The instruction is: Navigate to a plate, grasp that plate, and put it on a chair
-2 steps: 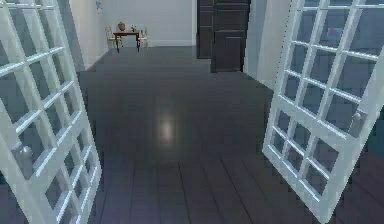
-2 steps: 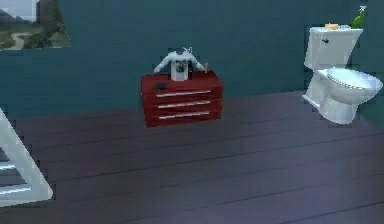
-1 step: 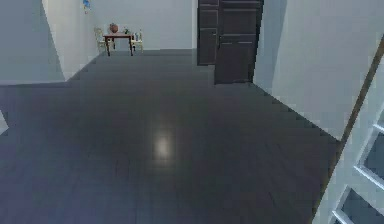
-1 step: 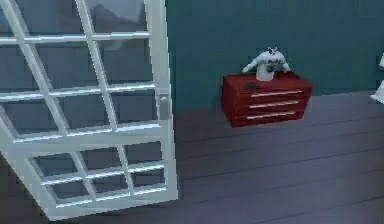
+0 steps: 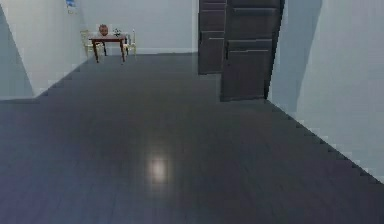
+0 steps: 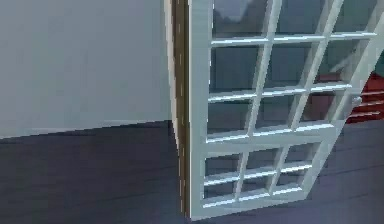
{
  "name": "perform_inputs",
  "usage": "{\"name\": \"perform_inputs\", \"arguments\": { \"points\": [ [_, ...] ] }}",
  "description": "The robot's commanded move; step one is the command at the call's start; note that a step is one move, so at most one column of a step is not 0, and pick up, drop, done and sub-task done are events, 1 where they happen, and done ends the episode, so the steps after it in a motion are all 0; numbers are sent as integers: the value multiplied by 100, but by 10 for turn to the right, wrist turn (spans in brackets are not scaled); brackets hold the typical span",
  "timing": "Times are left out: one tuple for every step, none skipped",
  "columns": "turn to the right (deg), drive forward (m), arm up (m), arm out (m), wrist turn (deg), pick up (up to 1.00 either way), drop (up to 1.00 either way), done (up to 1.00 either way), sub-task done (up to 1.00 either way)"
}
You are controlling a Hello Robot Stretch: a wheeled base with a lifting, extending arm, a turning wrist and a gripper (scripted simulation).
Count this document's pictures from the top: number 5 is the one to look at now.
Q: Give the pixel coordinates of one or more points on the pale cream wooden chair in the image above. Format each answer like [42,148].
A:
[132,44]
[86,41]

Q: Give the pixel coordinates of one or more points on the dark grey room door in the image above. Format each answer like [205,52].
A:
[210,36]
[250,50]

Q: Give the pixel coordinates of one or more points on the dark brown wooden table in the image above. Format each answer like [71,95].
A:
[107,39]

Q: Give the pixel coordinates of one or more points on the reddish brown round vase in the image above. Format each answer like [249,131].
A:
[103,29]

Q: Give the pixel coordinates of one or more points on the blue framed wall picture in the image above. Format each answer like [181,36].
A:
[70,4]

